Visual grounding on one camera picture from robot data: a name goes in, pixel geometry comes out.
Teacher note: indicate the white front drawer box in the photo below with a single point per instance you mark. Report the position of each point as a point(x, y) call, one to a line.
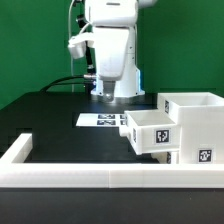
point(166, 157)

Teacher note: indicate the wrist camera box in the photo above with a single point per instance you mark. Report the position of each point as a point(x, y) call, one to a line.
point(76, 44)

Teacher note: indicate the white drawer cabinet frame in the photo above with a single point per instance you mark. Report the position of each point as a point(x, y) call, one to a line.
point(201, 117)

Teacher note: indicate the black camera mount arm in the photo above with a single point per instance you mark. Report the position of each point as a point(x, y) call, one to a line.
point(90, 67)

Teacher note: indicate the white drawer box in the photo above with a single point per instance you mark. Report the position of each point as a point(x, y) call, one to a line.
point(150, 131)
point(166, 157)

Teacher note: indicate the white marker sheet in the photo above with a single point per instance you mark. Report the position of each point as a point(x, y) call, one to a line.
point(100, 119)

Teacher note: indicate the white U-shaped fence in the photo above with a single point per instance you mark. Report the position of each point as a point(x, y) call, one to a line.
point(15, 172)

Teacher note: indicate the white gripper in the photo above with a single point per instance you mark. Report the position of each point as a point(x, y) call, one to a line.
point(111, 22)

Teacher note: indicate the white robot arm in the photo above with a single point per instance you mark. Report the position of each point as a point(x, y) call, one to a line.
point(129, 85)

